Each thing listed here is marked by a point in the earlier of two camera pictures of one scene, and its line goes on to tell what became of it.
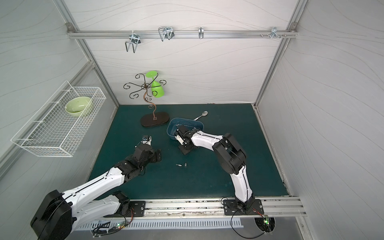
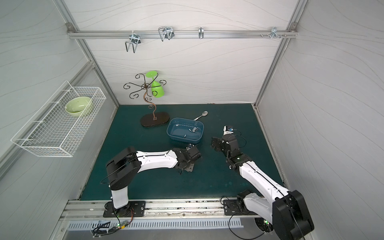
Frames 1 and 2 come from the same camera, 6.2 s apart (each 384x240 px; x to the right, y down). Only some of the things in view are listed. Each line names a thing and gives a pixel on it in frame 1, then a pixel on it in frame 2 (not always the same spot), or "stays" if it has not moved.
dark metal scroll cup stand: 149,89 stays
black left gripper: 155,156 to 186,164
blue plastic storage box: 173,123 stays
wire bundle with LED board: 103,229 stays
